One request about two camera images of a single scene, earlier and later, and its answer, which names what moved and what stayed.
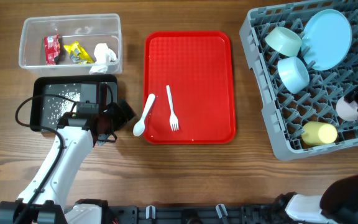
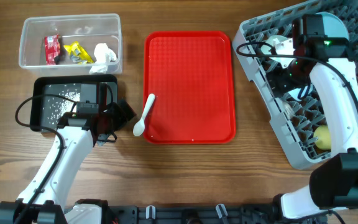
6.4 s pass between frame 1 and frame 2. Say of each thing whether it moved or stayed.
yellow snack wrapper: stayed
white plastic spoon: stayed
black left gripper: stayed
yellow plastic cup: moved
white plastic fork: moved
